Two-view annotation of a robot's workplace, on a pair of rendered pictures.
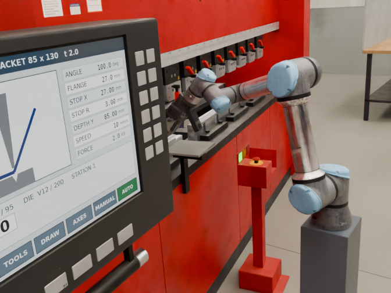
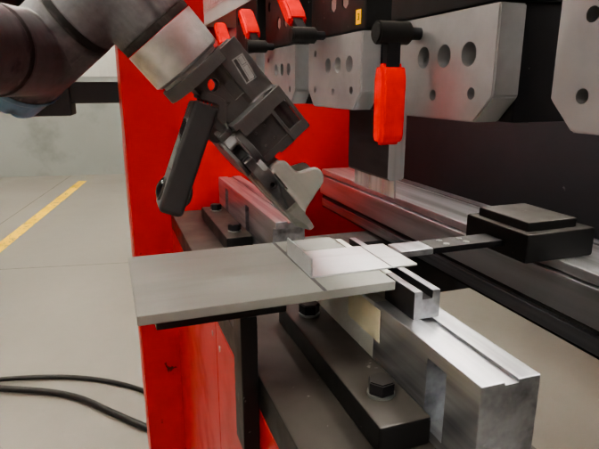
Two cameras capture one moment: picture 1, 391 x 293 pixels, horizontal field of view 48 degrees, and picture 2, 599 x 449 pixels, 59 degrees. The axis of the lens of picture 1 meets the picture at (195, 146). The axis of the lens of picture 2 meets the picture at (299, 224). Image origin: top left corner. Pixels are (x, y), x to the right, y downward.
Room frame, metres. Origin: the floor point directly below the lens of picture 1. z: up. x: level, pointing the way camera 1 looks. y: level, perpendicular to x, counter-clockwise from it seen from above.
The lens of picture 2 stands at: (2.32, -0.30, 1.20)
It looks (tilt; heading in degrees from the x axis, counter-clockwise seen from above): 15 degrees down; 134
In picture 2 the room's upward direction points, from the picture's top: straight up
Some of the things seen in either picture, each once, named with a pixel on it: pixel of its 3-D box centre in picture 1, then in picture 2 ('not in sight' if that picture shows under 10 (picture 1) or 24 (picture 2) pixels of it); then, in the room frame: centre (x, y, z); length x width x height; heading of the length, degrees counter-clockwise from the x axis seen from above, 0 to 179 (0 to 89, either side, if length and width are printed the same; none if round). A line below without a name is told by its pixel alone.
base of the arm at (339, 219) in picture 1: (331, 210); not in sight; (1.51, -0.51, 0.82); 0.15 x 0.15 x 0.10
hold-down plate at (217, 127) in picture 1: (214, 130); not in sight; (2.47, -0.12, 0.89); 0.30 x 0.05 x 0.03; 154
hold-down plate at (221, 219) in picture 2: not in sight; (225, 225); (1.39, 0.41, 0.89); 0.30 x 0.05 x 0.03; 154
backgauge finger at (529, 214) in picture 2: not in sight; (481, 234); (2.02, 0.35, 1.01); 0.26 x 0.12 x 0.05; 64
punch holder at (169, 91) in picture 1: (166, 82); (480, 11); (2.11, 0.12, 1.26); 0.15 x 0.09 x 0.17; 154
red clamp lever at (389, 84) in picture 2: (176, 94); (396, 84); (2.06, 0.07, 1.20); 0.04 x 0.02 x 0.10; 64
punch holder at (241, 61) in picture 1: (236, 53); not in sight; (3.00, -0.32, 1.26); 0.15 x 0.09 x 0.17; 154
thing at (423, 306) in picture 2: not in sight; (380, 273); (1.97, 0.19, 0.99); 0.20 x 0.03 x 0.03; 154
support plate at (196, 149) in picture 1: (180, 147); (253, 272); (1.89, 0.07, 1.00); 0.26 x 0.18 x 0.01; 64
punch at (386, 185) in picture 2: not in sight; (374, 150); (1.95, 0.20, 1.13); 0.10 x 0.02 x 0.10; 154
